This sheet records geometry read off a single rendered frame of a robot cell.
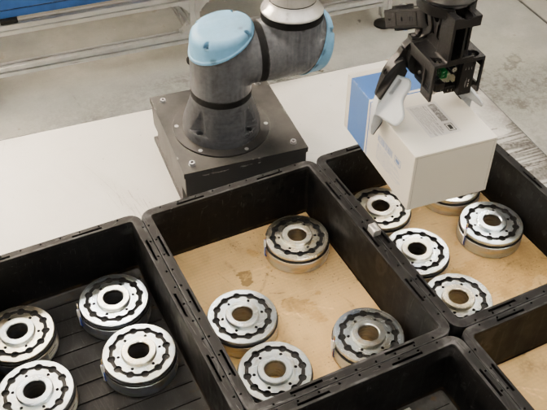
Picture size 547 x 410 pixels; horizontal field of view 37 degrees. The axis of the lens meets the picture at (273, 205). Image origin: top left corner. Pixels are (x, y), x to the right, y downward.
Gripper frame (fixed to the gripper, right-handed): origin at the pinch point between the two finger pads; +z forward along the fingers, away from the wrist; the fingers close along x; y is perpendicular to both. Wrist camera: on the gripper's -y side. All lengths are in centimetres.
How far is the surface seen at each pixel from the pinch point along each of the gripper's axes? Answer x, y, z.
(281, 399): -29.1, 24.6, 17.5
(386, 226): 0.4, -4.3, 24.6
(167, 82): 6, -182, 112
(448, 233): 11.3, -2.1, 27.7
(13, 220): -56, -45, 41
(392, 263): -6.0, 9.0, 17.7
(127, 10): -5, -191, 84
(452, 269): 7.6, 5.4, 27.7
